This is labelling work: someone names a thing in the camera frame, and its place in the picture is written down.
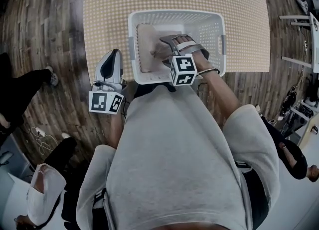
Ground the person's grey shirt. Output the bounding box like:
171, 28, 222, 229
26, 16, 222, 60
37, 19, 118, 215
76, 84, 282, 230

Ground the white desk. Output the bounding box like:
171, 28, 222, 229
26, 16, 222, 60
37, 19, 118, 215
298, 113, 319, 155

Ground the white table frame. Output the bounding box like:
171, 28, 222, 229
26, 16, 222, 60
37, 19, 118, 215
279, 11, 319, 73

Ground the white cable coil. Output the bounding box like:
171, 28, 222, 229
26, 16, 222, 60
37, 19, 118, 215
26, 126, 54, 154

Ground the black cable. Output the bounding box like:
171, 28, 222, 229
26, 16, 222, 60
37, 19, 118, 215
196, 82, 208, 96

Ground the person's left forearm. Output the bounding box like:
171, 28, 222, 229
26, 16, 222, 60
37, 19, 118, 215
106, 112, 128, 150

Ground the black equipment stand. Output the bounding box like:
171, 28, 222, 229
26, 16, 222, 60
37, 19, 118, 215
277, 86, 315, 131

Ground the beige pink laundry cloth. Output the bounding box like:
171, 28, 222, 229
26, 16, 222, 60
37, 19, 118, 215
136, 23, 175, 74

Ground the person's right forearm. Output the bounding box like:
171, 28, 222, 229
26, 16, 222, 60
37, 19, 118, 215
193, 56, 242, 125

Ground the person's right hand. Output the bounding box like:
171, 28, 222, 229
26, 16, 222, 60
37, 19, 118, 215
171, 35, 193, 47

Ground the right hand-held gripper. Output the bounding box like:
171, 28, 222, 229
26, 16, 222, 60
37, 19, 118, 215
159, 34, 210, 87

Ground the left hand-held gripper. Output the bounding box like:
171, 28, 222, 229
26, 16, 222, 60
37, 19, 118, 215
88, 48, 125, 114

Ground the thin metal bracelet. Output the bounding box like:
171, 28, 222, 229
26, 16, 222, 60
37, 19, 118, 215
196, 67, 221, 76

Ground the white plastic laundry basket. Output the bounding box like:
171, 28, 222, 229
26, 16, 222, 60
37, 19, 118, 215
128, 10, 227, 86

